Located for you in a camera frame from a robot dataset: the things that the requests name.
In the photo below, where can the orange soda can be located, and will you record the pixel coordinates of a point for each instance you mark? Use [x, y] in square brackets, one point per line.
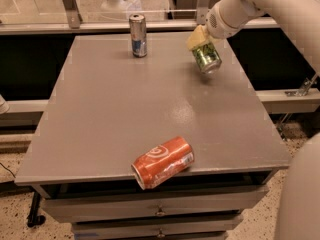
[162, 162]

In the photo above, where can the white pedestal base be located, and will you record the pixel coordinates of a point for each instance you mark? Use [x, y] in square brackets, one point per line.
[119, 10]

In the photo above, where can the drawer knob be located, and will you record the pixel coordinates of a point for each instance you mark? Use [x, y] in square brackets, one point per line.
[160, 234]
[160, 212]

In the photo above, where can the silver blue energy drink can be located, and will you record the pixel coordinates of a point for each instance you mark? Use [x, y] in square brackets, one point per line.
[138, 33]

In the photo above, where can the green soda can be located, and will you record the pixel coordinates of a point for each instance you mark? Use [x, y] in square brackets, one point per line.
[207, 58]

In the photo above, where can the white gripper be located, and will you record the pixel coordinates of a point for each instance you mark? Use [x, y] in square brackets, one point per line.
[219, 24]

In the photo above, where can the left metal bracket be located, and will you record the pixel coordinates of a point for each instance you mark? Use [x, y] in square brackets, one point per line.
[72, 12]

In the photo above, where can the black caster leg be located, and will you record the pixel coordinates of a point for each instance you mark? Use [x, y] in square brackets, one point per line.
[34, 219]

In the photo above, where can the lower drawer knob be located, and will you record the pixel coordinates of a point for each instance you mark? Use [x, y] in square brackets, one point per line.
[160, 234]

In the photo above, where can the metal bracket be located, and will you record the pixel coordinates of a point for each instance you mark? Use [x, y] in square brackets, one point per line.
[72, 12]
[201, 11]

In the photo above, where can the right metal bracket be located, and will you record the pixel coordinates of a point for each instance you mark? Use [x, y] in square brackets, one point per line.
[201, 11]

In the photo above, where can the metal window rail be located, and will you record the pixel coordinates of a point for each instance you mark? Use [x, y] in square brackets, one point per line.
[90, 28]

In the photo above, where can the upper drawer knob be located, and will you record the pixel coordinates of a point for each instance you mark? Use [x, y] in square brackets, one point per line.
[160, 212]

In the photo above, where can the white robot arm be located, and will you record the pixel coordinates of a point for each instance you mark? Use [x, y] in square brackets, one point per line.
[299, 212]

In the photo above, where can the grey drawer cabinet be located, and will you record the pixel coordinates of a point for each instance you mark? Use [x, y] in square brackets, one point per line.
[109, 107]

